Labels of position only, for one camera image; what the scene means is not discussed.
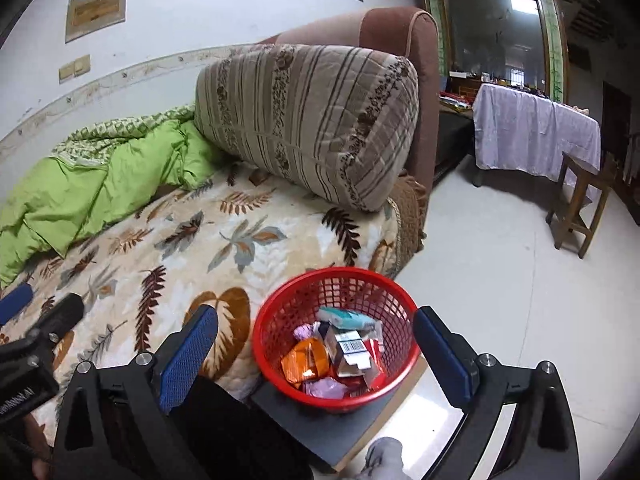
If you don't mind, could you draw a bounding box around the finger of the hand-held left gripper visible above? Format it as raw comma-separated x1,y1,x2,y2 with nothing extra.
0,284,35,328
27,294,85,346

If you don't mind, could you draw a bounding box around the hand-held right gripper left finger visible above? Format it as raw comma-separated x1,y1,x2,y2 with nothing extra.
50,304,219,480

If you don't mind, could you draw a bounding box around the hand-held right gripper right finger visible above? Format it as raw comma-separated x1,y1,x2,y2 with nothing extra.
412,305,581,480

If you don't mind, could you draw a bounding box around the blue and white medicine box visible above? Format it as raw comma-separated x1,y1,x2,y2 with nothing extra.
325,327,373,378

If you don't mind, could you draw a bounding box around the red plastic mesh basket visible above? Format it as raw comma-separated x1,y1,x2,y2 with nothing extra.
251,267,422,415

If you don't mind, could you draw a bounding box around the person's left hand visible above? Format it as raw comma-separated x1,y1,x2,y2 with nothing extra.
22,412,52,476

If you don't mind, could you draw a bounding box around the black trouser leg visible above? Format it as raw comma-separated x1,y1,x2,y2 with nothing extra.
170,375,313,480

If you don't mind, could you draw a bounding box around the teal and white box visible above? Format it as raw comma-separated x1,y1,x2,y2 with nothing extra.
317,307,376,331

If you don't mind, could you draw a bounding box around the leaf print blanket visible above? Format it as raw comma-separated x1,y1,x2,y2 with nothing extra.
0,162,406,461

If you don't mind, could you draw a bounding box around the grey sock foot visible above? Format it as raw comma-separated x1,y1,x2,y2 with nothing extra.
364,436,406,480

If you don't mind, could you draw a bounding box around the pink wrapper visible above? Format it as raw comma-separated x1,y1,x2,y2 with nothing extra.
305,377,346,400

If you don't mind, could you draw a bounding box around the green quilt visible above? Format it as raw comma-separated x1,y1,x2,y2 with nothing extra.
0,102,231,288

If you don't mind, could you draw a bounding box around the dark grey stool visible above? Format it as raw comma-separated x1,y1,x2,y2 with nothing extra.
248,355,431,473

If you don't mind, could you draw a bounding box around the brown crochet cloth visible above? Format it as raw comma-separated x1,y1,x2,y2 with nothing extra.
387,172,430,256

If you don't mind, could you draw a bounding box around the black low cabinet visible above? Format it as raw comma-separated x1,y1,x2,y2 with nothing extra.
435,110,476,186

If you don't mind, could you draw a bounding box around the wooden stool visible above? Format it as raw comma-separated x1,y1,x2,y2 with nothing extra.
545,151,618,260

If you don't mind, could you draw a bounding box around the table with white cloth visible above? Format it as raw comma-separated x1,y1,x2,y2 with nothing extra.
472,82,602,201

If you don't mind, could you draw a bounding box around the striped brown pillow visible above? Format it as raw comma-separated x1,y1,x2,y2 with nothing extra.
194,44,420,213

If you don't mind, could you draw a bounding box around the dark wooden door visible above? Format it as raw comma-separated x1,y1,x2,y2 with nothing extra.
602,80,636,161

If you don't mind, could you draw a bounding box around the mirror cabinet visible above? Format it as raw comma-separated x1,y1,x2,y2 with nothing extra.
415,0,571,106

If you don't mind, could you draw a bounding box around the dark slatted vent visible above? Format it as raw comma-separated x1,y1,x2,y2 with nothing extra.
570,0,613,43

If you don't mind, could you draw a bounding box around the beige wall switch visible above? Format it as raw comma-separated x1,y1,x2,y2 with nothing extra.
58,54,92,83

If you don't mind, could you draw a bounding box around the wall plaque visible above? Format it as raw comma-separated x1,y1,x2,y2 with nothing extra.
65,0,127,43

